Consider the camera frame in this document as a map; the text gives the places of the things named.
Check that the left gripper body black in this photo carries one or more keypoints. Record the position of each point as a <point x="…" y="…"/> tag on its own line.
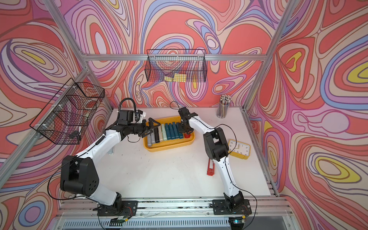
<point x="139" y="129"/>

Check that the black pruning pliers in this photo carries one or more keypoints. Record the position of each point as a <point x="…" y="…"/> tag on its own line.
<point x="157" y="137"/>

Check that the black wire basket left wall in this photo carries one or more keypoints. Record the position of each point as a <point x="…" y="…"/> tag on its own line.
<point x="66" y="117"/>

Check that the teal pliers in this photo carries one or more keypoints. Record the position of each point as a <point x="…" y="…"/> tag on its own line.
<point x="168" y="133"/>
<point x="174" y="125"/>
<point x="180" y="134"/>
<point x="172" y="133"/>

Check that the black wire basket wall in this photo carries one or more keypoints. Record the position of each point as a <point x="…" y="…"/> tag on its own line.
<point x="66" y="117"/>
<point x="176" y="65"/>

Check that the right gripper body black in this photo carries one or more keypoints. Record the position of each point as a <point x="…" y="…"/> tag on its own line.
<point x="184" y="128"/>

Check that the light green pliers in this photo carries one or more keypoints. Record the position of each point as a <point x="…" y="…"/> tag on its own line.
<point x="164" y="132"/>

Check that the pencil holder cup with pencils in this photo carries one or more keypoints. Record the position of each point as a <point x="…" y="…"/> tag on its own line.
<point x="224" y="103"/>

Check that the yellow plastic storage tray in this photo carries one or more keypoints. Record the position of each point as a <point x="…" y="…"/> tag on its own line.
<point x="169" y="144"/>

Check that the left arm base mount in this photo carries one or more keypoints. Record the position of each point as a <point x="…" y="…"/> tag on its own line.
<point x="125" y="208"/>

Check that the yellow alarm clock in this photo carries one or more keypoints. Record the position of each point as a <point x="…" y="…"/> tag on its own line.
<point x="239" y="149"/>

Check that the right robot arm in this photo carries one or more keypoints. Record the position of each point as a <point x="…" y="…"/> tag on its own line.
<point x="217" y="149"/>

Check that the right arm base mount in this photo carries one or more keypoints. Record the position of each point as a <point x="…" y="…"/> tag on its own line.
<point x="223" y="207"/>

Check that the black wire basket back wall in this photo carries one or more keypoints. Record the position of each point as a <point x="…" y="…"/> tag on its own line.
<point x="176" y="65"/>

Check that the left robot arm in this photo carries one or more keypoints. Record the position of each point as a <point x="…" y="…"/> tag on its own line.
<point x="79" y="174"/>

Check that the beige pruning pliers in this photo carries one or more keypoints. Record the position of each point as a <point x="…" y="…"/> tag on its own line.
<point x="160" y="133"/>

